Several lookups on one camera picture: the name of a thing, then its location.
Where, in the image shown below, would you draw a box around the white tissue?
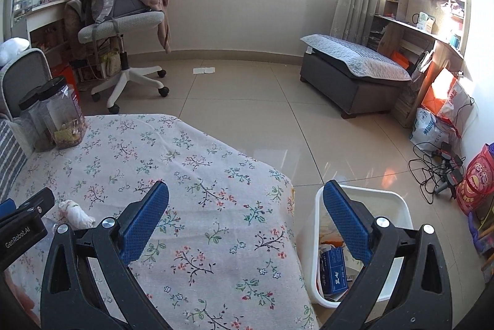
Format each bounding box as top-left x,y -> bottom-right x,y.
58,199 -> 96,230

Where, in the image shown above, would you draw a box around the white trash bin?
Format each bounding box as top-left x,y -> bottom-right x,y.
295,184 -> 415,309

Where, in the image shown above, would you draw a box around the blue box in bin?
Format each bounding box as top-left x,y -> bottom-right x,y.
319,245 -> 348,297

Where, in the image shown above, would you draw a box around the dark-content plastic jar black lid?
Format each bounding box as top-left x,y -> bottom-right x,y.
19,86 -> 55,153

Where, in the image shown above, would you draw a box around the nut-filled plastic jar black lid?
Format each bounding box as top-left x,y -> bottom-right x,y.
38,76 -> 87,149

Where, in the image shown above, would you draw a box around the red snack bag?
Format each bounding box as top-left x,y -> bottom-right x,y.
455,143 -> 493,215

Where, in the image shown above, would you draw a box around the floral tablecloth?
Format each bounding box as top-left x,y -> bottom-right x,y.
7,114 -> 319,329

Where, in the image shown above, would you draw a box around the white blue plastic bag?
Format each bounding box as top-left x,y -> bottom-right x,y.
409,108 -> 450,152

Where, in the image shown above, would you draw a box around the white plush toy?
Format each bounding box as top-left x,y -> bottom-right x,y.
0,37 -> 30,67

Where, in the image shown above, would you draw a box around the orange white plastic bag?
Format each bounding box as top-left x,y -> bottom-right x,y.
421,69 -> 475,138

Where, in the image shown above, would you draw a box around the grey office chair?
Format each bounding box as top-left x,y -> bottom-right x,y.
78,0 -> 169,114

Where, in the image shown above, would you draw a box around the dark grey ottoman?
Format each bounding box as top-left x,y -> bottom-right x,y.
300,34 -> 411,116

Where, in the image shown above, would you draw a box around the white paper on floor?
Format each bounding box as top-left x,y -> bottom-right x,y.
193,66 -> 216,75

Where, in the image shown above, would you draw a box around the wooden shelf unit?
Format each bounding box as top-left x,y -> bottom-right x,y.
367,0 -> 465,128

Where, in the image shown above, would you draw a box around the black cables on floor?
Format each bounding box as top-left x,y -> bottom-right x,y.
408,141 -> 467,205

